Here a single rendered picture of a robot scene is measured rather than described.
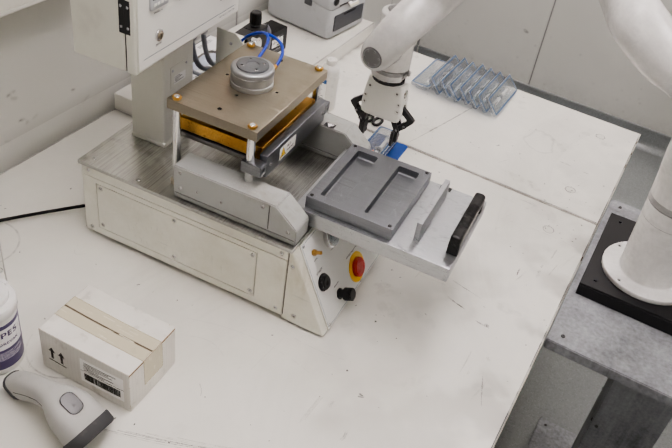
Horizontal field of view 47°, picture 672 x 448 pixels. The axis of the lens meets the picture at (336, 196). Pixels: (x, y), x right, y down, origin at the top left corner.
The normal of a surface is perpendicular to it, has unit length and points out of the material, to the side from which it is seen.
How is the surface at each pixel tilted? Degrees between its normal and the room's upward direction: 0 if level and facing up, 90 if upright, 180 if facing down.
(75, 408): 22
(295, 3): 90
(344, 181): 0
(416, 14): 51
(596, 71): 90
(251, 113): 0
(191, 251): 90
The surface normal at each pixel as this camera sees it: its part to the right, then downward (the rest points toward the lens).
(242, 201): -0.43, 0.51
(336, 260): 0.87, -0.01
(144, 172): 0.13, -0.79
